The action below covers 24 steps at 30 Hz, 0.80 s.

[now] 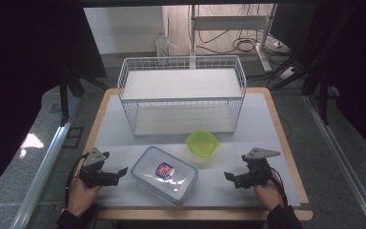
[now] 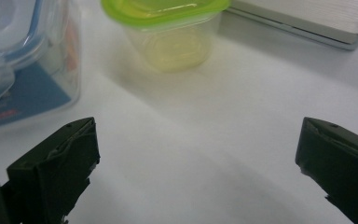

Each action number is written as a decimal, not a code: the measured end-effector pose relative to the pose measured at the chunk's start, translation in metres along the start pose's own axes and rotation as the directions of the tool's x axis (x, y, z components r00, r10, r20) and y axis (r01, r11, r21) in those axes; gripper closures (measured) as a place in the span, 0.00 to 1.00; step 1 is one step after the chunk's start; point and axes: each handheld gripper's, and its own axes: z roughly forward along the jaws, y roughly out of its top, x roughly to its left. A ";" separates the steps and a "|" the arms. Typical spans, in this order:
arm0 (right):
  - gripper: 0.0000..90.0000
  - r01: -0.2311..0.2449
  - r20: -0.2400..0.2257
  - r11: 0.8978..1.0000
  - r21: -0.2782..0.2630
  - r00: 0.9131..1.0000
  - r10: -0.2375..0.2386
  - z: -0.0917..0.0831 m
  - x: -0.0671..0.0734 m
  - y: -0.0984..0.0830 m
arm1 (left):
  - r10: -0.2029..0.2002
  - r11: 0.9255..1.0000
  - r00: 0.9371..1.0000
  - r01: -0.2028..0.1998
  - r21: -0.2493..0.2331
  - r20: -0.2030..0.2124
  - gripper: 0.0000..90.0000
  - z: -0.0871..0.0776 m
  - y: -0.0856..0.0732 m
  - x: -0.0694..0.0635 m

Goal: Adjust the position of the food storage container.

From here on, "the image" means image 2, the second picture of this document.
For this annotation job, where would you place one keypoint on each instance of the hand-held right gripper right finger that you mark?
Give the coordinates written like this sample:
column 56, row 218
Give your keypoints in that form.
column 341, row 161

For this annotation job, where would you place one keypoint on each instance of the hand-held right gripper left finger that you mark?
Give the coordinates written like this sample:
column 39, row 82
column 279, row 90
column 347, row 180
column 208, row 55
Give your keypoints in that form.
column 56, row 168

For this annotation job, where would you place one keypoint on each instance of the clear container with blue-rimmed lid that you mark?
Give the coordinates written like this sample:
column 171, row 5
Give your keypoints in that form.
column 28, row 62

